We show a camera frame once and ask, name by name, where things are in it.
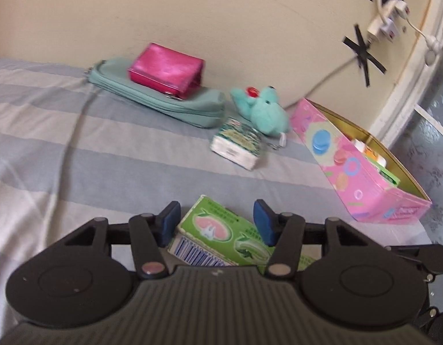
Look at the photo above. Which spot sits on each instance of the white power strip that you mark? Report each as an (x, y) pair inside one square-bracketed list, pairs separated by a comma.
[(374, 28)]

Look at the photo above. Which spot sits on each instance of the white switch adapter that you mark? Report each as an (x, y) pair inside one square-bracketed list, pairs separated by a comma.
[(404, 9), (389, 30)]

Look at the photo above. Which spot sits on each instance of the striped bed sheet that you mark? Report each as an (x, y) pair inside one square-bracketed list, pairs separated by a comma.
[(99, 158)]

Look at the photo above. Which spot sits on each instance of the teal plush toy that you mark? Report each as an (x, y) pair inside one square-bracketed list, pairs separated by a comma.
[(266, 113)]

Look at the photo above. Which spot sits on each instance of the patterned frosted window glass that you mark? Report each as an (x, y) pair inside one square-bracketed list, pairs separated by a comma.
[(422, 172)]

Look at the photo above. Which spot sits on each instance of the small bright green box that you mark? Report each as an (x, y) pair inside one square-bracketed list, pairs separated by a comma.
[(390, 178)]

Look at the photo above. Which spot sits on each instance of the shiny pink pouch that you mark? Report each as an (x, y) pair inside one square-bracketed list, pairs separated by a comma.
[(164, 66)]

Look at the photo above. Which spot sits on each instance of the green patterned white pack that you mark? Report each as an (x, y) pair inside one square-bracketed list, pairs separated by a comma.
[(239, 140)]

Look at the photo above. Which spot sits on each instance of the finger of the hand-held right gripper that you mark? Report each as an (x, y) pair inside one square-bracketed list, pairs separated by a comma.
[(434, 260)]

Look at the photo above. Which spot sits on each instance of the green and pink carton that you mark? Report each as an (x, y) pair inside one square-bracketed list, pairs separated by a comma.
[(221, 230)]

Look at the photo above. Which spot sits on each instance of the orange and white tube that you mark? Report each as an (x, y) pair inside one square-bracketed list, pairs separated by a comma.
[(372, 152)]

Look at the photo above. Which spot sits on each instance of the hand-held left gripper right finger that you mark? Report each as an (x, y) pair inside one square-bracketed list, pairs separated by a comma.
[(264, 222)]

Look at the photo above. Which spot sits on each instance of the teal fabric pouch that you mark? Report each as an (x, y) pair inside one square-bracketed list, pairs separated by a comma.
[(192, 109)]

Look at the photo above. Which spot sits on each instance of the pink tin box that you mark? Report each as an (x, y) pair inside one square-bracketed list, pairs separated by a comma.
[(336, 158)]

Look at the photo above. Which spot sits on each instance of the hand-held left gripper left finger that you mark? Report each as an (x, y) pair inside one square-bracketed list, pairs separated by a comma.
[(169, 222)]

